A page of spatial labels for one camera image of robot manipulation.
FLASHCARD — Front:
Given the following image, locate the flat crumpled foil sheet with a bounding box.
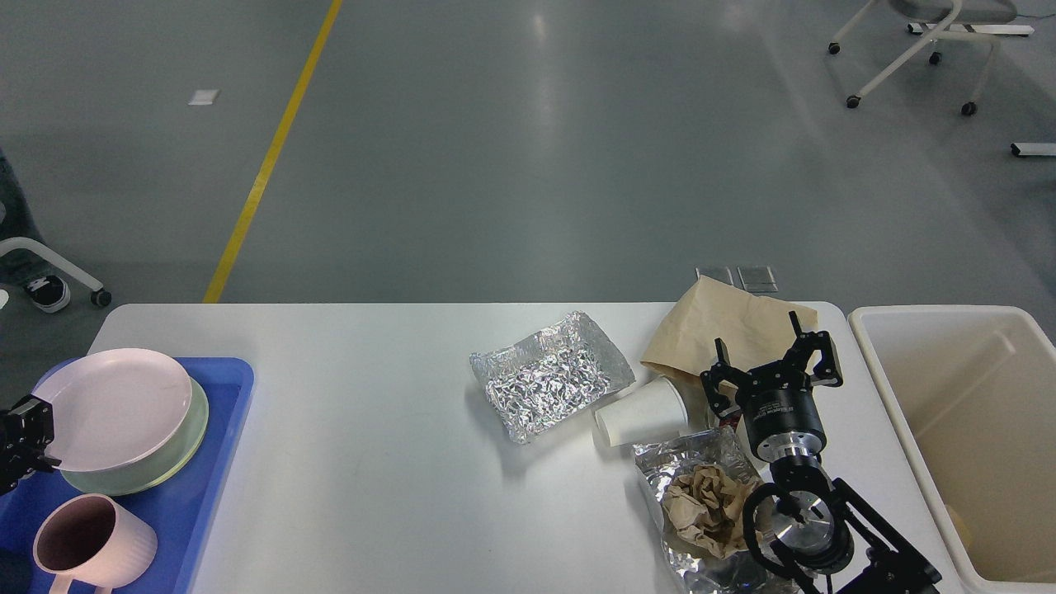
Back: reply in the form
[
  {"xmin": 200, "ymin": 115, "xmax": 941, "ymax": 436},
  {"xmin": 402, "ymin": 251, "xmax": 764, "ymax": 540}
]
[{"xmin": 634, "ymin": 428, "xmax": 799, "ymax": 593}]

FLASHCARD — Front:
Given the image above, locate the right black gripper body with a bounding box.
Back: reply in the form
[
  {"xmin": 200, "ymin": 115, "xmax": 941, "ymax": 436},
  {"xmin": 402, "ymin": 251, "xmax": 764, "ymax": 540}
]
[{"xmin": 737, "ymin": 387, "xmax": 828, "ymax": 461}]

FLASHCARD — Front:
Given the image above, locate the white paper cup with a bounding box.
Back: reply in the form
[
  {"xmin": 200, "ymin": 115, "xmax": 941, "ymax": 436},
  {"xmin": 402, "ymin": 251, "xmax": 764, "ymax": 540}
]
[{"xmin": 593, "ymin": 376, "xmax": 690, "ymax": 447}]

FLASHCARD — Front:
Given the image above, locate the beige plastic bin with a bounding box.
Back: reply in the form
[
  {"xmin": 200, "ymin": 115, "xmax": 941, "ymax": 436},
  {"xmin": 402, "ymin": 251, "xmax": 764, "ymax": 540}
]
[{"xmin": 848, "ymin": 304, "xmax": 1055, "ymax": 593}]

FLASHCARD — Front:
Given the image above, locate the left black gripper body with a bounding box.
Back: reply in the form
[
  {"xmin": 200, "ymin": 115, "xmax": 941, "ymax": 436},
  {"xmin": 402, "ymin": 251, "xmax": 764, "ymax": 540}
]
[{"xmin": 1, "ymin": 409, "xmax": 17, "ymax": 496}]

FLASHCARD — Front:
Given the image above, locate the brown paper bag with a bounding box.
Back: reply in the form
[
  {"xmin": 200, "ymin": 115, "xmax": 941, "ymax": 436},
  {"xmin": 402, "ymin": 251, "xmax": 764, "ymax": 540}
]
[{"xmin": 640, "ymin": 277, "xmax": 819, "ymax": 383}]

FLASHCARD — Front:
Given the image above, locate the white bar on floor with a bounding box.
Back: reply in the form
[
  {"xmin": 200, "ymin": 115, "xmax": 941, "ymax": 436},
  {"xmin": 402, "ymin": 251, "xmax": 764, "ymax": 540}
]
[{"xmin": 1010, "ymin": 142, "xmax": 1056, "ymax": 157}]

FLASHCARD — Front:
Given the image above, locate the pink ribbed mug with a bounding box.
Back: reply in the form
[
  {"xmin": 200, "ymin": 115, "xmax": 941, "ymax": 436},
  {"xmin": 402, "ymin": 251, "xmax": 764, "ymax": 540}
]
[{"xmin": 31, "ymin": 493, "xmax": 158, "ymax": 593}]

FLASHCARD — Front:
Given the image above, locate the white chair base left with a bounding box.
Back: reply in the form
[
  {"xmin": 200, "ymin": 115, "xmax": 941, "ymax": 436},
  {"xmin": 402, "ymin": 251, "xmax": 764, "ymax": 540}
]
[{"xmin": 1, "ymin": 237, "xmax": 111, "ymax": 308}]

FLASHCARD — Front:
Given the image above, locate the pink plate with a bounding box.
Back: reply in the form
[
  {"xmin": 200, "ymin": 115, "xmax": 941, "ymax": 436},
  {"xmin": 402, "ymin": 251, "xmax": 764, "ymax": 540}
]
[{"xmin": 31, "ymin": 347, "xmax": 192, "ymax": 474}]

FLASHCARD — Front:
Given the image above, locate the dark teal mug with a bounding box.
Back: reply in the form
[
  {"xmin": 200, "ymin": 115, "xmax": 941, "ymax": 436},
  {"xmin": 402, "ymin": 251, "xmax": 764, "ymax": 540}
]
[{"xmin": 1, "ymin": 549, "xmax": 31, "ymax": 594}]

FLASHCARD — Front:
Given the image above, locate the aluminium foil tray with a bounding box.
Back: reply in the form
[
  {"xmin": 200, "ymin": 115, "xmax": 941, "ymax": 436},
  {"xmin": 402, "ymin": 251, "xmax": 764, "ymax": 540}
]
[{"xmin": 469, "ymin": 311, "xmax": 636, "ymax": 445}]

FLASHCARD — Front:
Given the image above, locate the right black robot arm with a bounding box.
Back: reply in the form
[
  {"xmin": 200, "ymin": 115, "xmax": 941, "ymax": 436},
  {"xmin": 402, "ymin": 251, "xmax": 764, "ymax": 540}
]
[{"xmin": 700, "ymin": 313, "xmax": 941, "ymax": 593}]

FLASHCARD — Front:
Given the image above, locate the light green plate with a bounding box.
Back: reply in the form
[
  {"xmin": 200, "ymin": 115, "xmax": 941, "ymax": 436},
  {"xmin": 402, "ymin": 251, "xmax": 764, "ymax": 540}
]
[{"xmin": 60, "ymin": 379, "xmax": 209, "ymax": 497}]

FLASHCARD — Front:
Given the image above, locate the white rolling chair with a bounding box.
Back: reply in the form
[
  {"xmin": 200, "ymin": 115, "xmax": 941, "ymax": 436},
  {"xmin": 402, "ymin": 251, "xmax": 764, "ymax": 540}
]
[{"xmin": 846, "ymin": 1, "xmax": 1034, "ymax": 117}]

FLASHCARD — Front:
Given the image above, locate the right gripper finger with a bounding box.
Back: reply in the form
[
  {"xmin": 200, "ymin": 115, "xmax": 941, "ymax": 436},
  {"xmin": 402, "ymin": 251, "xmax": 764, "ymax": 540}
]
[
  {"xmin": 772, "ymin": 311, "xmax": 844, "ymax": 390},
  {"xmin": 700, "ymin": 337, "xmax": 756, "ymax": 420}
]

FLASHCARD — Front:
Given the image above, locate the crumpled brown paper ball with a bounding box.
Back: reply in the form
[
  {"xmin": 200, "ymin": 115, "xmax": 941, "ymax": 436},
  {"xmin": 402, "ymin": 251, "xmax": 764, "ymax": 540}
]
[{"xmin": 660, "ymin": 464, "xmax": 763, "ymax": 558}]

